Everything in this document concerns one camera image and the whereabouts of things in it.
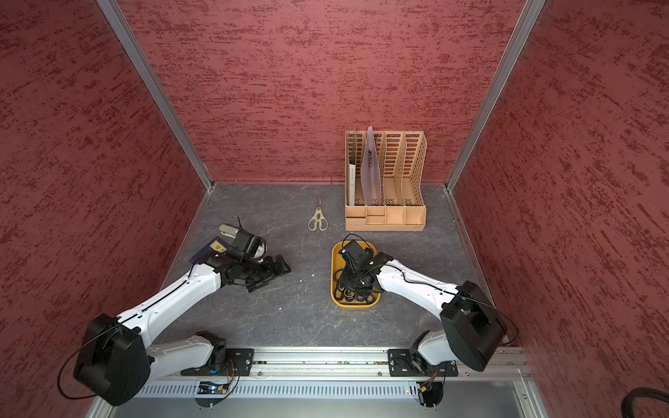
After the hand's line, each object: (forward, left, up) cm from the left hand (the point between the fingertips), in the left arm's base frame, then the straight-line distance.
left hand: (279, 280), depth 82 cm
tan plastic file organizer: (+51, -45, +10) cm, 69 cm away
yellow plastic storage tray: (+8, -18, -4) cm, 20 cm away
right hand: (-1, -21, -3) cm, 21 cm away
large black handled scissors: (-2, -23, -5) cm, 23 cm away
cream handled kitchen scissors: (+30, -10, -7) cm, 33 cm away
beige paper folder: (+32, -24, +13) cm, 42 cm away
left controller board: (-28, +18, -10) cm, 35 cm away
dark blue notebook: (+17, +28, -7) cm, 33 cm away
